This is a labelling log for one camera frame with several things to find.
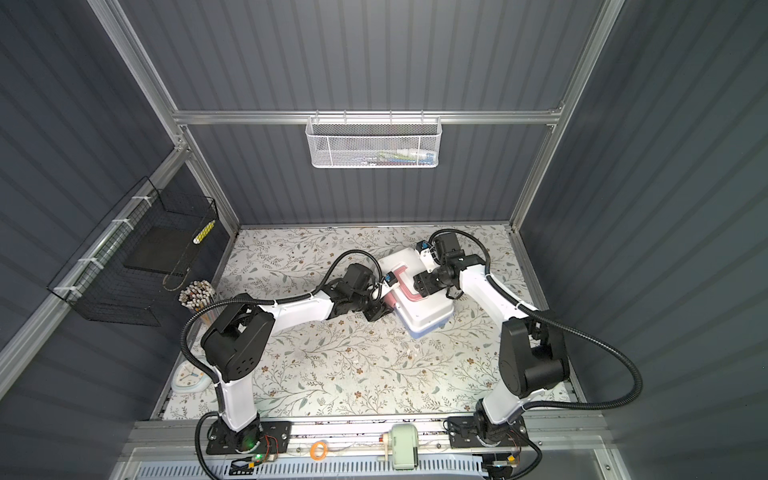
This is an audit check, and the yellow green marker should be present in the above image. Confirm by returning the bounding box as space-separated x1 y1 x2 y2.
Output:
192 220 216 245

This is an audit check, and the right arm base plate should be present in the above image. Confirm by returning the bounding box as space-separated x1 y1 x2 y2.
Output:
442 415 528 449

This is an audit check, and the black wire side basket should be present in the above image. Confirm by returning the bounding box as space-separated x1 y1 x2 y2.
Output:
48 178 219 327

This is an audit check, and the mint round clock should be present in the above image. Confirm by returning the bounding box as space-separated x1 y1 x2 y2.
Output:
171 363 211 394

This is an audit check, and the white wire wall basket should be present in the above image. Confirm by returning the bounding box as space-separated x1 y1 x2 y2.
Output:
305 113 443 169

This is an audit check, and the mint green device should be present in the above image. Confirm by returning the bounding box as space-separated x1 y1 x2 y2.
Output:
382 423 419 470

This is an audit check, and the white blue tool box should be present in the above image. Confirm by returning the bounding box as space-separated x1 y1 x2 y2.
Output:
379 248 455 339

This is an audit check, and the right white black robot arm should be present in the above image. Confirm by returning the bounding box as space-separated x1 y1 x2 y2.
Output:
414 228 643 444

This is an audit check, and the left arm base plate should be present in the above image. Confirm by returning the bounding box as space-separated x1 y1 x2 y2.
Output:
205 420 293 455

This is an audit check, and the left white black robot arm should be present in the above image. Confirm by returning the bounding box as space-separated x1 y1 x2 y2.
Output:
180 249 392 434

